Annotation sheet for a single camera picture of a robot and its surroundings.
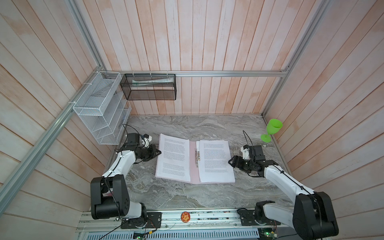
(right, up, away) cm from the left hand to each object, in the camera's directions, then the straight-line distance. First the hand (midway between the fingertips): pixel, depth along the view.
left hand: (161, 154), depth 86 cm
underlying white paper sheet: (+34, -6, +8) cm, 35 cm away
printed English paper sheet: (+7, -3, +3) cm, 8 cm away
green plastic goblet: (+70, +16, +7) cm, 72 cm away
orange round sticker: (+15, -30, -11) cm, 35 cm away
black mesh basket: (-12, +45, +18) cm, 50 cm away
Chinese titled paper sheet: (+23, +3, +15) cm, 28 cm away
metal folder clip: (+22, -3, +9) cm, 24 cm away
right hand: (+43, -5, +2) cm, 44 cm away
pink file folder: (+20, -14, +1) cm, 24 cm away
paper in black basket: (-10, +44, +4) cm, 45 cm away
